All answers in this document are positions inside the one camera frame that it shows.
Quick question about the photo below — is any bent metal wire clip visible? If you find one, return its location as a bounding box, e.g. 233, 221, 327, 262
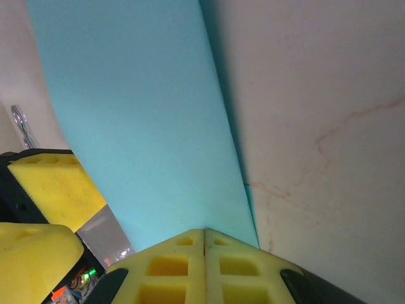
10, 104, 38, 149

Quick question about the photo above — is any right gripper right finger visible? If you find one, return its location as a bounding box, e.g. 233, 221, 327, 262
204, 227, 370, 304

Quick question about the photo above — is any light blue paper sheet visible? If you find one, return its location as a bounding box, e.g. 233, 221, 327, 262
25, 0, 261, 250

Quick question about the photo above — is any black controller board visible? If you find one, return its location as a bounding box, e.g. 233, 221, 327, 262
50, 265, 108, 304

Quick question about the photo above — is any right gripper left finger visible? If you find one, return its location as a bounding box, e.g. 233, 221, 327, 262
89, 227, 206, 304

